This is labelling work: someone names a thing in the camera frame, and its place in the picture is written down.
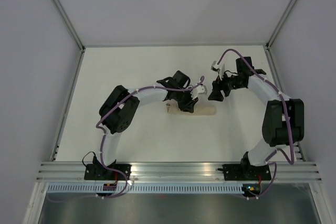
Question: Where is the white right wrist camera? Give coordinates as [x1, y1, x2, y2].
[211, 61, 225, 79]

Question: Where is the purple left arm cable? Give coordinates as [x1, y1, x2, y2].
[47, 76, 205, 203]

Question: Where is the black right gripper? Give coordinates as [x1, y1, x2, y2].
[207, 70, 244, 102]

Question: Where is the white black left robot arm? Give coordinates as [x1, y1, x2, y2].
[92, 70, 206, 180]

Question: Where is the aluminium frame post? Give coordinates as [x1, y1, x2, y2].
[265, 0, 299, 50]
[51, 0, 85, 52]

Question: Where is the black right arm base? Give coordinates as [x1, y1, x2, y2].
[217, 164, 272, 182]

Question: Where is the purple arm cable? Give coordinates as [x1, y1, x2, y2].
[47, 76, 205, 203]
[212, 48, 296, 201]

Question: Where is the aluminium left frame post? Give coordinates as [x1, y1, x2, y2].
[51, 0, 85, 52]

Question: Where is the aluminium right frame post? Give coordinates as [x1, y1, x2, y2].
[265, 0, 299, 50]

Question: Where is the beige cloth napkin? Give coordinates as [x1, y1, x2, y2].
[166, 103, 217, 116]

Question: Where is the aluminium front mounting rail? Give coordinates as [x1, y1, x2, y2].
[35, 162, 322, 184]

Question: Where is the white slotted cable duct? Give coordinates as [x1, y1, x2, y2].
[47, 183, 244, 194]

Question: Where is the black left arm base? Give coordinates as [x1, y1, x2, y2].
[81, 152, 131, 182]

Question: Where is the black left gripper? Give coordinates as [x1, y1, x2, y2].
[174, 88, 198, 114]

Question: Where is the aluminium rear frame bar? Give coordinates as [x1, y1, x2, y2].
[83, 42, 267, 48]

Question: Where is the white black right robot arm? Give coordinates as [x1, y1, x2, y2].
[208, 57, 305, 179]

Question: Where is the aluminium table edge rail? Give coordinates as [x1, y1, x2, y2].
[49, 47, 86, 162]

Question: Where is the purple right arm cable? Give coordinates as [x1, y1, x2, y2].
[212, 48, 296, 201]

